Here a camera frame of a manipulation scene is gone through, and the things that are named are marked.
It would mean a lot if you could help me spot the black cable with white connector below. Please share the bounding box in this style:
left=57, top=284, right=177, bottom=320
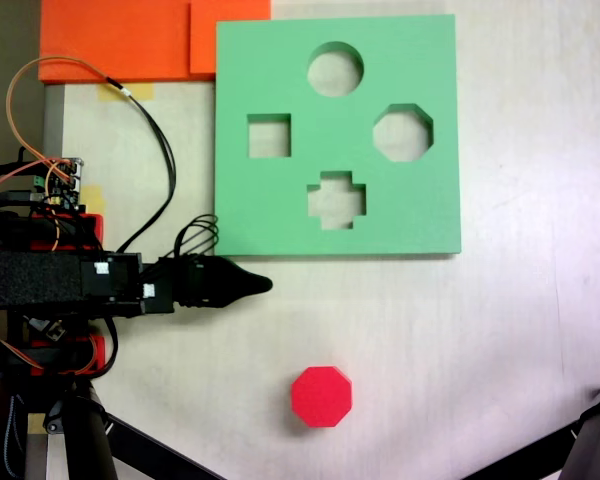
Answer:
left=104, top=77, right=177, bottom=254

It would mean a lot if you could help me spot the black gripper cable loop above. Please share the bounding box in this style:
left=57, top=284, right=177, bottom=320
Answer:
left=173, top=213, right=220, bottom=259

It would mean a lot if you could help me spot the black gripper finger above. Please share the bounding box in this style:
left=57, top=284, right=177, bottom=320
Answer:
left=216, top=282, right=274, bottom=308
left=216, top=256, right=274, bottom=286

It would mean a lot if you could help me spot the black usb plug cable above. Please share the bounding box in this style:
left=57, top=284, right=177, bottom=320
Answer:
left=0, top=190, right=47, bottom=205

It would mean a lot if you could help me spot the red octagonal pillar block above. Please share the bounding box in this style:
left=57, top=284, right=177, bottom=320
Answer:
left=290, top=366, right=354, bottom=429

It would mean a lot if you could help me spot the braided black white cable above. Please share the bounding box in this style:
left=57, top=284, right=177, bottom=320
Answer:
left=2, top=393, right=25, bottom=479

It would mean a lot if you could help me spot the red printed base bracket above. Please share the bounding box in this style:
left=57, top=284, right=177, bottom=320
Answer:
left=29, top=212, right=105, bottom=251
left=29, top=333, right=106, bottom=376

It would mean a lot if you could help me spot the thin orange wire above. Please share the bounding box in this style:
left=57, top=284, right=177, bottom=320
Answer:
left=5, top=55, right=131, bottom=174

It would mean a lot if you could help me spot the small circuit board with wires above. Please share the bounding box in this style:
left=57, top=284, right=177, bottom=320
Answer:
left=32, top=157, right=89, bottom=211

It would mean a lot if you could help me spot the black driver board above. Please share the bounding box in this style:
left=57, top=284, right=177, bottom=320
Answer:
left=23, top=315, right=66, bottom=344

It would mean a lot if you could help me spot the green shape sorter board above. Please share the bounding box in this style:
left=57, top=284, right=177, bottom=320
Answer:
left=213, top=13, right=463, bottom=259

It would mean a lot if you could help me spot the orange flat block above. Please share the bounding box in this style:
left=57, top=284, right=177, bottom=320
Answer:
left=38, top=0, right=273, bottom=84

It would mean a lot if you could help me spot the notched black tripod leg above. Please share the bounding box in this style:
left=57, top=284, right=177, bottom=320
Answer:
left=459, top=375, right=600, bottom=480

